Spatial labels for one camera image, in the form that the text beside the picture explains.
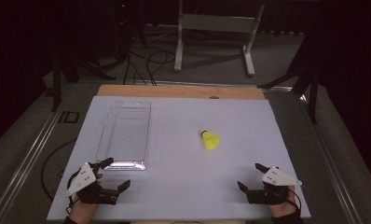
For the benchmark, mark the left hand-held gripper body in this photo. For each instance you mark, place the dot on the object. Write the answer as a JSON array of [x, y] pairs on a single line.
[[82, 180]]

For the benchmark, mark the person's right hand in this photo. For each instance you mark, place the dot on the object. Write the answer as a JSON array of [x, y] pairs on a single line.
[[283, 210]]

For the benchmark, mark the yellow shuttlecock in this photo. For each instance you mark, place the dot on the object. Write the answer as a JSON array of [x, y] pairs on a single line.
[[211, 141]]

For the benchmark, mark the black tape mark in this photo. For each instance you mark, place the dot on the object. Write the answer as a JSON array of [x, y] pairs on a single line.
[[60, 117]]

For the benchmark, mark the person's right dark sleeve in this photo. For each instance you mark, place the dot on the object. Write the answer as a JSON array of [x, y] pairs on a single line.
[[289, 218]]

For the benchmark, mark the person's dark sleeve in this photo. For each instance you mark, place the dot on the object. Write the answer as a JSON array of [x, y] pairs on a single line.
[[69, 221], [289, 218]]

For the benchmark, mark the person's left hand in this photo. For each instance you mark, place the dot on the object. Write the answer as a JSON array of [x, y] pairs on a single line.
[[82, 211]]

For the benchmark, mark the black stand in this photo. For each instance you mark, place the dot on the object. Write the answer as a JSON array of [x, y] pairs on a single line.
[[313, 99], [56, 87]]

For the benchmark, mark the black equipment rack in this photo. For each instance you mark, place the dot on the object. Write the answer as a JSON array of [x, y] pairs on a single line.
[[123, 31]]

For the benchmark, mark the white metal stand frame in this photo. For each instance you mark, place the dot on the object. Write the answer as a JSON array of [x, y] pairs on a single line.
[[217, 23]]

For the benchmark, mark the clear plastic tray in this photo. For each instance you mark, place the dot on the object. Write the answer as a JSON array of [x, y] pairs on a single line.
[[124, 133]]

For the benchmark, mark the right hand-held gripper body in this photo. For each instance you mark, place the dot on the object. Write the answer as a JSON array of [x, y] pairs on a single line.
[[280, 178]]

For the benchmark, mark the metal floor rail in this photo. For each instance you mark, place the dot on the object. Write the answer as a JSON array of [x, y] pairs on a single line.
[[31, 155], [338, 186]]

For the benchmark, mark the person's left dark sleeve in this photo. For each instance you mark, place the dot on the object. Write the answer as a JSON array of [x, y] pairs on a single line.
[[69, 221]]

